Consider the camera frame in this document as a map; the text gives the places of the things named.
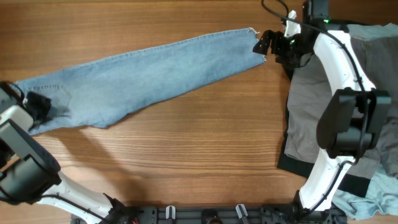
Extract light blue denim jeans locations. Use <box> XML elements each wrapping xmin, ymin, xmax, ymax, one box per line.
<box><xmin>17</xmin><ymin>28</ymin><xmax>265</xmax><ymax>134</ymax></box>

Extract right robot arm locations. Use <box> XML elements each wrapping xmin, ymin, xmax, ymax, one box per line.
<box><xmin>253</xmin><ymin>1</ymin><xmax>391</xmax><ymax>223</ymax></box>

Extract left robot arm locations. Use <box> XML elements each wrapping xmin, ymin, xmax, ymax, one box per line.
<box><xmin>1</xmin><ymin>82</ymin><xmax>126</xmax><ymax>223</ymax></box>

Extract grey shirt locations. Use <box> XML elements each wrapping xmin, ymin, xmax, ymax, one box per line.
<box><xmin>285</xmin><ymin>24</ymin><xmax>397</xmax><ymax>179</ymax></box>

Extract black garment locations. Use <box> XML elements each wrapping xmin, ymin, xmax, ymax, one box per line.
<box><xmin>276</xmin><ymin>20</ymin><xmax>373</xmax><ymax>198</ymax></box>

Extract light blue garment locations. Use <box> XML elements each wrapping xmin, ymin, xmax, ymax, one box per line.
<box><xmin>333</xmin><ymin>23</ymin><xmax>397</xmax><ymax>220</ymax></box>

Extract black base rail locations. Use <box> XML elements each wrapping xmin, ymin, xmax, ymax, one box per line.
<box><xmin>70</xmin><ymin>203</ymin><xmax>349</xmax><ymax>224</ymax></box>

